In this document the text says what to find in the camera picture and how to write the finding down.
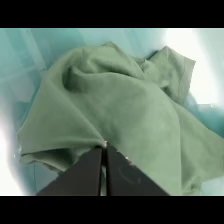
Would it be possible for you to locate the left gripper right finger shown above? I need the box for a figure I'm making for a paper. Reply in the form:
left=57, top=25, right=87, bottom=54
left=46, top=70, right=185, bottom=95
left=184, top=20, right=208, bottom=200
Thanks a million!
left=106, top=142, right=170, bottom=197

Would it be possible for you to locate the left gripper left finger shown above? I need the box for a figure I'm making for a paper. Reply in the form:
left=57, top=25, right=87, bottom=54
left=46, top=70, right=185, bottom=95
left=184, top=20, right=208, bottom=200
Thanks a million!
left=36, top=145, right=103, bottom=197

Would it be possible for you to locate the green T-shirt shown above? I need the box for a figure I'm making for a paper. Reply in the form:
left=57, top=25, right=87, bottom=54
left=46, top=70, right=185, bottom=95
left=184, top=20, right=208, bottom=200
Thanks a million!
left=16, top=41, right=224, bottom=196

